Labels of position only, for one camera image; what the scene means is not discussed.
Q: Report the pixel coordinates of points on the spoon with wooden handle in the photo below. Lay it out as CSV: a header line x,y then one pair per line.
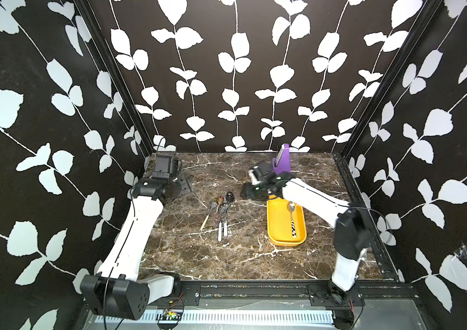
x,y
212,208

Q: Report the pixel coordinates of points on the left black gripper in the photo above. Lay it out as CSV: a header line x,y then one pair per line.
x,y
184,183

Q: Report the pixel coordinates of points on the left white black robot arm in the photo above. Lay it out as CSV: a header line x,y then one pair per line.
x,y
116,290

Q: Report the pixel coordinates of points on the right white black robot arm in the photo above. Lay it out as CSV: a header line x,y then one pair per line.
x,y
351,236

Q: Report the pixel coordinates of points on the black front mounting rail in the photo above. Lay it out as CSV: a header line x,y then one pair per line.
x,y
318,292

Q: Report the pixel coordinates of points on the purple plastic stand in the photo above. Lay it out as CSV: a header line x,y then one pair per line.
x,y
282,162

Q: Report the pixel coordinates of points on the yellow plastic storage box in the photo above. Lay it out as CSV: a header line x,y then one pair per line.
x,y
279,223

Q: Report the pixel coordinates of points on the black round spoon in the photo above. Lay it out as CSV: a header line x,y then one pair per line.
x,y
229,197

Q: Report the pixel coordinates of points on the spoon with patterned handle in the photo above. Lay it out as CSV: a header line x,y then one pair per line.
x,y
291,209

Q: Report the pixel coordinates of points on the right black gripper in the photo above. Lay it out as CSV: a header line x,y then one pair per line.
x,y
246,191

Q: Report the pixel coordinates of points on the white perforated strip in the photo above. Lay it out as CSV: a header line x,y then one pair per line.
x,y
320,318

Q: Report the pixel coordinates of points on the small green circuit board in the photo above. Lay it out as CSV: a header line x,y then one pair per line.
x,y
170,316

